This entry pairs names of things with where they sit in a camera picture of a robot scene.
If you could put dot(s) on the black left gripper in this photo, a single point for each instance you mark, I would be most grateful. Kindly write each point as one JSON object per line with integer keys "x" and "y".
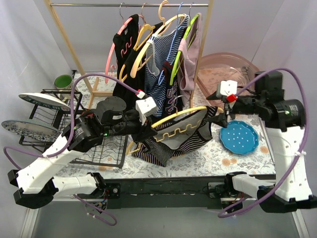
{"x": 142, "y": 129}

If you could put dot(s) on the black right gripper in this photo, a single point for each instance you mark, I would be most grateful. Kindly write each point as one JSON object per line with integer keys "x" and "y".
{"x": 228, "y": 114}

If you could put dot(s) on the black white striped tank top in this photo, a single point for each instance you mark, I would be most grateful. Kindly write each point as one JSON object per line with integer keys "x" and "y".
{"x": 177, "y": 137}

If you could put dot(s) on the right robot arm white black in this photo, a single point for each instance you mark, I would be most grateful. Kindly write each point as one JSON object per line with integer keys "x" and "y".
{"x": 287, "y": 126}

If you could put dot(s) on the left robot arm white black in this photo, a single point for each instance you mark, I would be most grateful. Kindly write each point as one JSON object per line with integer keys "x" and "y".
{"x": 38, "y": 184}

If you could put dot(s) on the peach plastic hanger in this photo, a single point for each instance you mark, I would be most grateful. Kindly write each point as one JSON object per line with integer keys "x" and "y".
{"x": 141, "y": 58}

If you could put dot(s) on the green plastic hanger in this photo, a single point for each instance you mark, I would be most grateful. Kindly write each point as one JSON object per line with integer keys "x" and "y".
{"x": 191, "y": 34}

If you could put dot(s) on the blue white striped tank top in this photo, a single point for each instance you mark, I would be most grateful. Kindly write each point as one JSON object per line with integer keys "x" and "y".
{"x": 159, "y": 47}

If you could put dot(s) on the pink wavy plastic hanger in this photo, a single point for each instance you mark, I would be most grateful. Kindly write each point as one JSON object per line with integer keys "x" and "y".
{"x": 110, "y": 67}

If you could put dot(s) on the blue dotted plate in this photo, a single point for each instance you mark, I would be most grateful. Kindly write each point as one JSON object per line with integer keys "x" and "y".
{"x": 239, "y": 138}

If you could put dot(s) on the navy jersey with letters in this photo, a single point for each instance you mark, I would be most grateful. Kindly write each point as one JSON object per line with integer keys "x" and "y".
{"x": 171, "y": 103}

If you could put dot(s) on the pink translucent plastic basin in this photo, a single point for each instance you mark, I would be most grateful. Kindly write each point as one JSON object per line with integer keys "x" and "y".
{"x": 217, "y": 67}

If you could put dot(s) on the floral tablecloth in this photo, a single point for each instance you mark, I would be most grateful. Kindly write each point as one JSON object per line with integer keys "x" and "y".
{"x": 210, "y": 160}

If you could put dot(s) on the pink mauve garment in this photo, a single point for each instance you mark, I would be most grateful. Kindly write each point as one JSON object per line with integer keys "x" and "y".
{"x": 186, "y": 74}

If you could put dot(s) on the black garment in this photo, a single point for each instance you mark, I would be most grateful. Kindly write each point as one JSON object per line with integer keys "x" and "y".
{"x": 139, "y": 81}

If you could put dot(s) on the green mug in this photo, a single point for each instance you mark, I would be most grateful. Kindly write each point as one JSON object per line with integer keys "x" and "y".
{"x": 64, "y": 83}

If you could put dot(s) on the wooden clothes rack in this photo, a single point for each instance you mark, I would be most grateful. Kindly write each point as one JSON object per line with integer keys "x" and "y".
{"x": 93, "y": 88}

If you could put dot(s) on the white plate with lettering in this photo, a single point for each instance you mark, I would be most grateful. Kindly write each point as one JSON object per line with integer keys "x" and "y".
{"x": 44, "y": 100}

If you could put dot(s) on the blue floral patterned plate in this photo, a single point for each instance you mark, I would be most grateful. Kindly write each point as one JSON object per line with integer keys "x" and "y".
{"x": 34, "y": 129}

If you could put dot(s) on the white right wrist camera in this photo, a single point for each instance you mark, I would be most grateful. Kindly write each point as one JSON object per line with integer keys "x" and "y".
{"x": 226, "y": 91}

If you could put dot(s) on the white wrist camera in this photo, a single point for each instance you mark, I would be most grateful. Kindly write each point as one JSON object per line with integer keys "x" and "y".
{"x": 226, "y": 91}
{"x": 145, "y": 107}

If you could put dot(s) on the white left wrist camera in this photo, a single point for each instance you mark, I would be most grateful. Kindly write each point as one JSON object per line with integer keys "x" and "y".
{"x": 145, "y": 107}

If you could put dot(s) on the black wire dish rack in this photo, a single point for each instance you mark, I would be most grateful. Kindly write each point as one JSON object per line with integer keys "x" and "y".
{"x": 110, "y": 153}

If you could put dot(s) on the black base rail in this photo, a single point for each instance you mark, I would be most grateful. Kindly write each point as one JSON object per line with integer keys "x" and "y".
{"x": 170, "y": 193}

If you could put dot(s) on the blue wire hanger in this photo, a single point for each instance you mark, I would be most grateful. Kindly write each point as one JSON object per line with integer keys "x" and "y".
{"x": 172, "y": 42}

